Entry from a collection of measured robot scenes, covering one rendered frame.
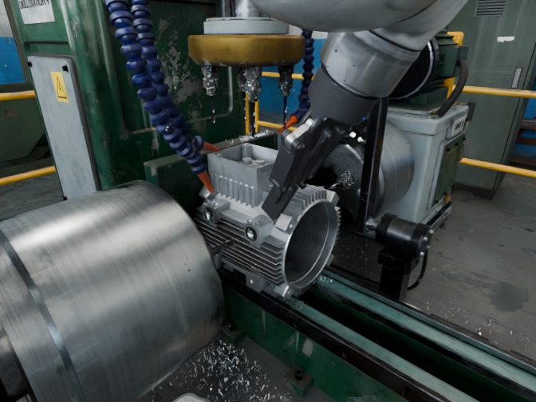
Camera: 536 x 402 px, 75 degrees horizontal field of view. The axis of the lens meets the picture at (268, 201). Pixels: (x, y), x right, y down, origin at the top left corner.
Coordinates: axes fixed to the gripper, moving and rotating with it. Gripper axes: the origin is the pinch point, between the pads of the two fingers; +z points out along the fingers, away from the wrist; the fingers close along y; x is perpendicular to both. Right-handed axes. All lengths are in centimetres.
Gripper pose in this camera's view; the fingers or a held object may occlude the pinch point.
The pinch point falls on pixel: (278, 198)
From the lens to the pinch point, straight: 52.0
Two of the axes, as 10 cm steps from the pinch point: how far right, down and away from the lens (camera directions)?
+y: -6.6, 3.1, -6.8
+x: 6.5, 7.0, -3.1
